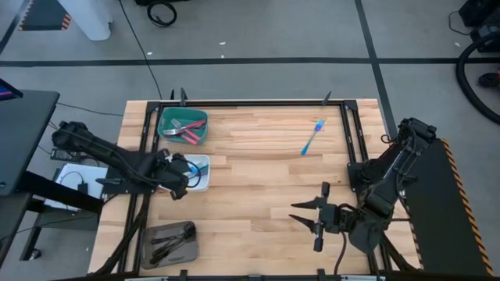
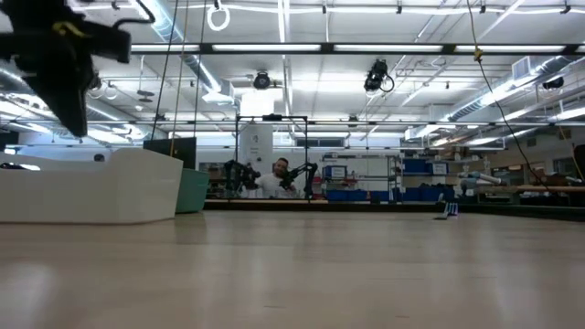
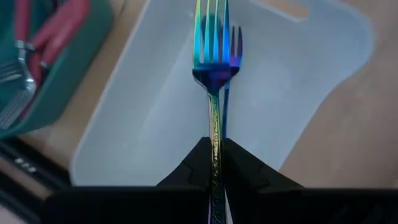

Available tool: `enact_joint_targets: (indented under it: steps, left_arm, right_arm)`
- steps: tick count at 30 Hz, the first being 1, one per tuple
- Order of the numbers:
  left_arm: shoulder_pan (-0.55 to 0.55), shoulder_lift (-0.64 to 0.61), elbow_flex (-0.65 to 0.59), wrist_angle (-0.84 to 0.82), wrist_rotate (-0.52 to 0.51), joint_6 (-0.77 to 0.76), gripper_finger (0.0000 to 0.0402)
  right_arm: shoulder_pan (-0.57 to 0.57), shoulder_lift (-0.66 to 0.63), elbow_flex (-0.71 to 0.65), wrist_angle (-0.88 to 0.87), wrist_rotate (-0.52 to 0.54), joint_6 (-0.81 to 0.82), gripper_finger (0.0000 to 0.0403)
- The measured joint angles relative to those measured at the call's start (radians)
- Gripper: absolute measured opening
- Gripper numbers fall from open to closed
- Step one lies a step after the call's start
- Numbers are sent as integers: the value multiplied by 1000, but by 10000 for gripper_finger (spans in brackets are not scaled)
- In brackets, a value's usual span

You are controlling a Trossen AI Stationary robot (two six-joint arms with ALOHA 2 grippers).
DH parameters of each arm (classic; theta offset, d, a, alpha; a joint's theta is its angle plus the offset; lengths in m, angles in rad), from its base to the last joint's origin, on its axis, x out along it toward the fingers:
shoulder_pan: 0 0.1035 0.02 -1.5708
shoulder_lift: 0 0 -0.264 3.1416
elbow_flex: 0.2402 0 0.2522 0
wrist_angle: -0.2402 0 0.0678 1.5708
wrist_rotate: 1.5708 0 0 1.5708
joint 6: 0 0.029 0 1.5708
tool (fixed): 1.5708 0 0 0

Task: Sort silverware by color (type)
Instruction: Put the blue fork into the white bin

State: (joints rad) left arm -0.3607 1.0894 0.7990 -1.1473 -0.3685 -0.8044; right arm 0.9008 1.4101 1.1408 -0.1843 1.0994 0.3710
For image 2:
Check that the white cabinet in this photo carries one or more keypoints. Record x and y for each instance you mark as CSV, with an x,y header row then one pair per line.
x,y
256,141

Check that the teal plastic bin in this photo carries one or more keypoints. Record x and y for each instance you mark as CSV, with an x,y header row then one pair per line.
x,y
194,192

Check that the black background monitor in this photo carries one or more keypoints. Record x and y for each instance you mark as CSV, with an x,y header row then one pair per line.
x,y
183,153

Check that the black aluminium table frame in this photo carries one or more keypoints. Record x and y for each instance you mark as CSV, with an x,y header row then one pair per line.
x,y
365,206

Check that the iridescent blue fork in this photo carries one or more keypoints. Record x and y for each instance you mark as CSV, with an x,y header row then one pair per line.
x,y
451,209

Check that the blue storage bin white label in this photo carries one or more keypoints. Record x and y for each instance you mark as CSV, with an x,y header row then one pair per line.
x,y
439,168
334,172

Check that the black ceiling dome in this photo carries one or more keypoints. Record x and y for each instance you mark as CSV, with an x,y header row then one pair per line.
x,y
262,81

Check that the black background station frame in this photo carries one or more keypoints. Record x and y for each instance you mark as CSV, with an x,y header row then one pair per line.
x,y
272,117

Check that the silver ceiling duct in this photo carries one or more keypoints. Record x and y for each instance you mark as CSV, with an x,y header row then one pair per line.
x,y
201,68
503,93
109,119

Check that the white plastic bin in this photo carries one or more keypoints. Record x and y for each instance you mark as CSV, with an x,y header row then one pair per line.
x,y
91,192

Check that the person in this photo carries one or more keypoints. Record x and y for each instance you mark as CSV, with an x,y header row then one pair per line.
x,y
274,183
99,158

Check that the wooden background bench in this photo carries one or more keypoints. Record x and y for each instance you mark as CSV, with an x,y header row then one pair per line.
x,y
548,188

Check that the white air vent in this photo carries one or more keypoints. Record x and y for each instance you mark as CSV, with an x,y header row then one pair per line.
x,y
521,68

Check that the metal shelf rack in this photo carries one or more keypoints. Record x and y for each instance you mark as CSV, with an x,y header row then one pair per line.
x,y
396,178

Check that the black overhead frame beam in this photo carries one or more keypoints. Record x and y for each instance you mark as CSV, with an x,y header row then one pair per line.
x,y
205,47

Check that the grey background robot arm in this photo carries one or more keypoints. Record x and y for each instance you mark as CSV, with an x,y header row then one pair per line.
x,y
480,177

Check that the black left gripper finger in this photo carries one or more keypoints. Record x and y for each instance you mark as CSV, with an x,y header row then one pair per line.
x,y
68,100

